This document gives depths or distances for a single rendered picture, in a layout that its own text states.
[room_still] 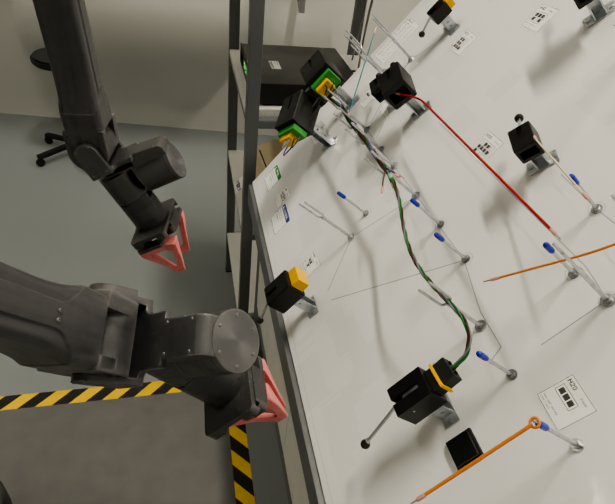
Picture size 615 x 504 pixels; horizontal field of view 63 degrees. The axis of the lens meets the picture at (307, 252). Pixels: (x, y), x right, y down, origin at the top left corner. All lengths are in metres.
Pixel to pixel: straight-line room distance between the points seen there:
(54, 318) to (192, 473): 1.49
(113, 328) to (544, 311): 0.53
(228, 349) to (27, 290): 0.16
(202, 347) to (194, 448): 1.48
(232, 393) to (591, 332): 0.43
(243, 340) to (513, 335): 0.40
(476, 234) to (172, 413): 1.42
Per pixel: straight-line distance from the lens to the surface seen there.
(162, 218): 0.87
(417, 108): 1.11
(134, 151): 0.81
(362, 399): 0.85
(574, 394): 0.68
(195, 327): 0.43
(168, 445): 1.91
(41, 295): 0.39
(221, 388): 0.54
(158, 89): 3.73
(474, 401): 0.73
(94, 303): 0.43
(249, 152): 1.50
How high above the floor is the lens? 1.64
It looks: 38 degrees down
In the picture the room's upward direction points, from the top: 8 degrees clockwise
